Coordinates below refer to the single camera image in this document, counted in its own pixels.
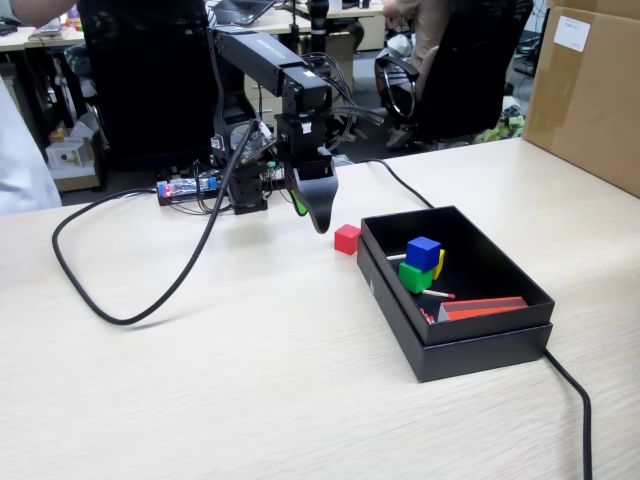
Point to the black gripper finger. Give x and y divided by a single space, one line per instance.
299 202
322 205

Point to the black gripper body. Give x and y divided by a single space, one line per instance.
300 132

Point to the red wooden cube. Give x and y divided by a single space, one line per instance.
346 240

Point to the blue wooden cube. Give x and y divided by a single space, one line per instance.
422 252

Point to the green wooden cube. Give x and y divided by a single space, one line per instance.
412 277

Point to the yellow wooden cube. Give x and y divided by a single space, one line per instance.
439 267

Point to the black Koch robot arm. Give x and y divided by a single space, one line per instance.
260 50

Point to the black cardboard box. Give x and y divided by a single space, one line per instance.
490 327

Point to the black open box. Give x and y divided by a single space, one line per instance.
480 360

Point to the large brown cardboard box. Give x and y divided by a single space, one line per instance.
585 100

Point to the circuit board with green terminal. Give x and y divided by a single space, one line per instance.
273 172

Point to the plain wooden stick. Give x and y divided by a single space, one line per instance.
395 257

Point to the thin black stand rod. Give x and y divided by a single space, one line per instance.
295 25

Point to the thick black jointed pole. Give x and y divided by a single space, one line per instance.
318 25

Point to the beige office desk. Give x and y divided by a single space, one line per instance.
15 42
270 25

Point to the controller board with red light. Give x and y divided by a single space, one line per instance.
185 187

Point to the dark open laptop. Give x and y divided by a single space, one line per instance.
245 10

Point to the long red-tipped matchstick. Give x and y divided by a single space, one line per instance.
440 293

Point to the person in beige trousers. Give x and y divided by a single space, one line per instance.
425 30

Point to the black mesh office chair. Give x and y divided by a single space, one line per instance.
145 75

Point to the black armrest office chair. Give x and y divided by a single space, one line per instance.
470 75

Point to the orange matchbox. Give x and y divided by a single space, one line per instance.
480 307

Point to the green fabric pile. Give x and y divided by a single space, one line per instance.
505 127

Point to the small white carton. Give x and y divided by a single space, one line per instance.
70 160

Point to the person in white shirt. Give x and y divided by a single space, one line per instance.
25 175

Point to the white shipping label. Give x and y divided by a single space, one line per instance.
572 32

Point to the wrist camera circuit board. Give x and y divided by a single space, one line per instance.
257 142

